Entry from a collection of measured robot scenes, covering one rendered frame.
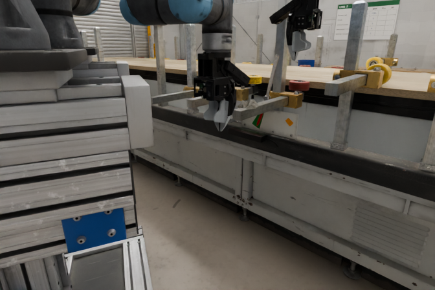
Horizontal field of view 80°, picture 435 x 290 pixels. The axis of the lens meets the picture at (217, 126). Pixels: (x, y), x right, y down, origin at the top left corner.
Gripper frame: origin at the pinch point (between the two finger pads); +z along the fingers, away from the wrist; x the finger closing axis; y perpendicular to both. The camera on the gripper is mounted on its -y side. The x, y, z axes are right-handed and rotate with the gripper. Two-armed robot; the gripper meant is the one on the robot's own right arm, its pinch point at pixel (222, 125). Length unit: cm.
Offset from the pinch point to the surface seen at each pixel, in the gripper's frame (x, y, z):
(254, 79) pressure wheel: -23, -49, -7
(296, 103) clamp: 4.4, -37.0, -1.2
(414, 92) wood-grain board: 37, -57, -7
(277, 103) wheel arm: 1.0, -28.7, -2.0
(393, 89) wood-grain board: 31, -56, -7
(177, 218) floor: -67, -35, 83
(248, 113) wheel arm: 1.1, -10.9, -1.7
